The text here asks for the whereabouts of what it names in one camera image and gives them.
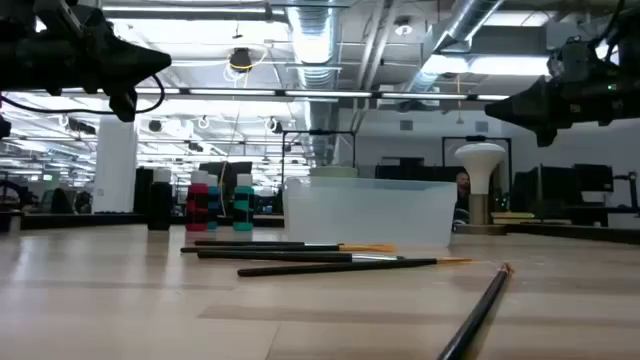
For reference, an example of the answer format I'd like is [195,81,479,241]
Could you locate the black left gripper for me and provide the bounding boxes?
[44,0,173,124]

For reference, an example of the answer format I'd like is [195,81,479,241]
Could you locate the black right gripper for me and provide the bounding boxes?
[483,74,609,148]

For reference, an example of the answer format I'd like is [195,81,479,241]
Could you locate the small black paint bottle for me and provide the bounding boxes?
[147,168,173,232]

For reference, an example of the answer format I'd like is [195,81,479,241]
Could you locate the small red paint bottle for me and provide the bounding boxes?
[185,170,210,232]

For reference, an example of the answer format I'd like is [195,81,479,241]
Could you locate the small teal paint bottle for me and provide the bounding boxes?
[232,173,255,232]

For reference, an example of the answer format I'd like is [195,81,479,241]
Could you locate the black fan brush orange bristles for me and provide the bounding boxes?
[180,243,398,254]

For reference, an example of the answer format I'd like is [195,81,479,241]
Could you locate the black paintbrush long silver ferrule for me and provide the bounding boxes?
[196,249,405,264]

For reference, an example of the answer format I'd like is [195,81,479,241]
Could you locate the black paintbrush orange tip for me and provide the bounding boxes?
[236,256,474,278]

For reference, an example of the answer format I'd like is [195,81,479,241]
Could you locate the black desk monitor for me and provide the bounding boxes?
[513,164,575,206]
[573,163,615,194]

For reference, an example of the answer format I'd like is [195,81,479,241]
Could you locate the clear glass with white lid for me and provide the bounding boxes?
[453,142,508,236]

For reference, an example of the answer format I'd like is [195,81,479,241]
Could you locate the white square pillar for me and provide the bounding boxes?
[92,115,139,215]

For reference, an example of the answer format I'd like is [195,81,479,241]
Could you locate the person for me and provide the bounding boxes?
[454,171,472,224]

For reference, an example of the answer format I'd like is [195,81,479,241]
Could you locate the yellow book stack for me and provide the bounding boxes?
[491,210,536,225]

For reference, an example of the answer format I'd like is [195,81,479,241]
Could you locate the tall black cabinet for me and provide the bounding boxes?
[133,167,151,215]

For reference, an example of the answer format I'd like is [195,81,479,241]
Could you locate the black monitor back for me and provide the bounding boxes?
[198,161,227,197]
[227,161,254,197]

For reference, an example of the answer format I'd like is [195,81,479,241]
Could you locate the vertical metal pole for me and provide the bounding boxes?
[0,85,512,103]

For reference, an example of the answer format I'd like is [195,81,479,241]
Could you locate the clear plastic bin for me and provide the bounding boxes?
[282,175,459,250]

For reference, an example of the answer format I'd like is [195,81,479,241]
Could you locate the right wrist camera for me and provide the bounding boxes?
[547,37,601,77]

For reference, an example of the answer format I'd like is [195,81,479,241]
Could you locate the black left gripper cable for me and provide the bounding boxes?
[0,73,167,116]

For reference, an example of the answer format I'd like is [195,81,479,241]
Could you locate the black reel yellow cord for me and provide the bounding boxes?
[227,46,255,72]

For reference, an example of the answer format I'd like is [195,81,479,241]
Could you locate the silver spiral air duct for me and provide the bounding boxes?
[285,0,342,169]
[407,0,506,94]

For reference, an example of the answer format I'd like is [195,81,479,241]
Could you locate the black aluminium rig frame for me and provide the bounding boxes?
[0,212,640,246]

